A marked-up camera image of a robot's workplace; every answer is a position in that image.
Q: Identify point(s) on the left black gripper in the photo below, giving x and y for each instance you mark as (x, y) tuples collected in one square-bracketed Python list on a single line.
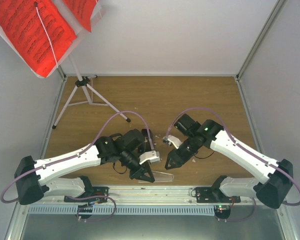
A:
[(139, 173)]

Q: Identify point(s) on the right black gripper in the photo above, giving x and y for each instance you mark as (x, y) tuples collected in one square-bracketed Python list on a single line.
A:
[(178, 159)]

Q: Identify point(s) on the clear plastic metronome cover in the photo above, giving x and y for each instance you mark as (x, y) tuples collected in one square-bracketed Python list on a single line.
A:
[(160, 177)]

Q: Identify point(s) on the black metronome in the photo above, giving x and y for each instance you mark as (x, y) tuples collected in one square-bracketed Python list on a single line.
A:
[(148, 135)]

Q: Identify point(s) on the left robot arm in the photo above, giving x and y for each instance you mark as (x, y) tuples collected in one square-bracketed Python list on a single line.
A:
[(38, 179)]

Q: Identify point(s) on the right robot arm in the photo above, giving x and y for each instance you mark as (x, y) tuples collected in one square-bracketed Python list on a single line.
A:
[(271, 179)]

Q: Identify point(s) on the white tripod music stand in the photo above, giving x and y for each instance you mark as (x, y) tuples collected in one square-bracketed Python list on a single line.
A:
[(84, 82)]

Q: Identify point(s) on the red sheet music right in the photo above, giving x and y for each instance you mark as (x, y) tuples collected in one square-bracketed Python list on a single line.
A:
[(82, 11)]

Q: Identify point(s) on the red sheet music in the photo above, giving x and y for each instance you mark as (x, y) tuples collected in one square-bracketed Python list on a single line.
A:
[(82, 11), (37, 31)]

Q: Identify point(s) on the red sheet music left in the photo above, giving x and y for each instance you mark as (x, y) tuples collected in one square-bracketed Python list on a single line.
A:
[(37, 31)]

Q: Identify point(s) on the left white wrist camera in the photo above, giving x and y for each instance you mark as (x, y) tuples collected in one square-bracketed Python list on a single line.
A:
[(149, 156)]

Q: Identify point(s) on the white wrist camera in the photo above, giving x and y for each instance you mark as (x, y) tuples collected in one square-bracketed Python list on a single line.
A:
[(171, 140), (149, 156)]

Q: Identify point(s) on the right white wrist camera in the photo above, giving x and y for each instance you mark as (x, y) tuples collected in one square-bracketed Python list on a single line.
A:
[(171, 140)]

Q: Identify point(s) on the aluminium rail with cable duct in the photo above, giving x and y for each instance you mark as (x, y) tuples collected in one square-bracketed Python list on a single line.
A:
[(136, 200)]

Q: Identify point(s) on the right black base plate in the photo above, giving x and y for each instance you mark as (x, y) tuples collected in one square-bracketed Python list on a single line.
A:
[(208, 194)]

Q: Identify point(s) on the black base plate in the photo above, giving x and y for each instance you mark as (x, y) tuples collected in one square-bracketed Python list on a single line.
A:
[(97, 195), (208, 194)]

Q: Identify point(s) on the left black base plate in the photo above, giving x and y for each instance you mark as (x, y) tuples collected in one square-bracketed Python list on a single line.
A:
[(97, 195)]

